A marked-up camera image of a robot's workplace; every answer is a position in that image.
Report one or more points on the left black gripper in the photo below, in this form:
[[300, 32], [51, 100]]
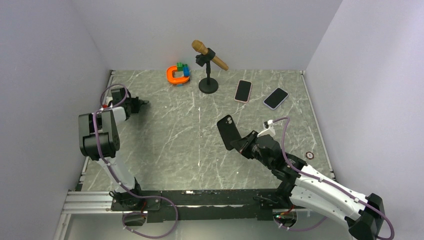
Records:
[[138, 104]]

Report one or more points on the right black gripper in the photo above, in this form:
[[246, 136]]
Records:
[[243, 145]]

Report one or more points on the black phone case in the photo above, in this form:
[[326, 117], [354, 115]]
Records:
[[228, 131]]

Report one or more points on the phone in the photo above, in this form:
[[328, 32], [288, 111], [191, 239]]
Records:
[[276, 98], [243, 91]]

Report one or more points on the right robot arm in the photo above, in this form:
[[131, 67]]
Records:
[[303, 186]]

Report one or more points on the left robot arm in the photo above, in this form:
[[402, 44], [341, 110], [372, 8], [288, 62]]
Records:
[[99, 140]]

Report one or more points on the phone in pink case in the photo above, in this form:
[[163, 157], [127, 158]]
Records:
[[243, 91]]

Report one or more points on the orange horseshoe toy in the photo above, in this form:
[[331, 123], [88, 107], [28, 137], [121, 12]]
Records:
[[172, 79]]

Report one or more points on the green toy brick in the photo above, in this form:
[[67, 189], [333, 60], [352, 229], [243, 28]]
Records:
[[180, 66]]

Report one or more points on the blue toy brick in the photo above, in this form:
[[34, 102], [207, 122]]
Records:
[[186, 71]]

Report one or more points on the black microphone stand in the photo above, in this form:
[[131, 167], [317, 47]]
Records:
[[208, 85]]

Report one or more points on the wooden toy microphone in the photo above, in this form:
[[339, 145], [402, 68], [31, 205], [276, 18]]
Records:
[[206, 54]]

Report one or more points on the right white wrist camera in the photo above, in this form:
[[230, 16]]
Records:
[[268, 129]]

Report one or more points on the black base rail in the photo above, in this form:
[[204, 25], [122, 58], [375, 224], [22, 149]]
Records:
[[193, 205]]

